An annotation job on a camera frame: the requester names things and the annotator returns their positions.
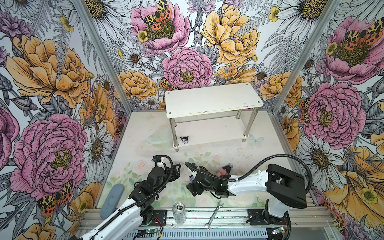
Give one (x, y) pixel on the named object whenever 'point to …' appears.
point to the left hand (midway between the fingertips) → (174, 170)
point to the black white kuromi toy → (184, 140)
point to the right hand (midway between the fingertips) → (194, 185)
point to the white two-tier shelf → (211, 114)
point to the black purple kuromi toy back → (228, 168)
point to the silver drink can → (179, 212)
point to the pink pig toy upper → (222, 172)
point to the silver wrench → (218, 206)
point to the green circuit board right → (278, 230)
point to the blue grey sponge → (111, 199)
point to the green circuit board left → (151, 230)
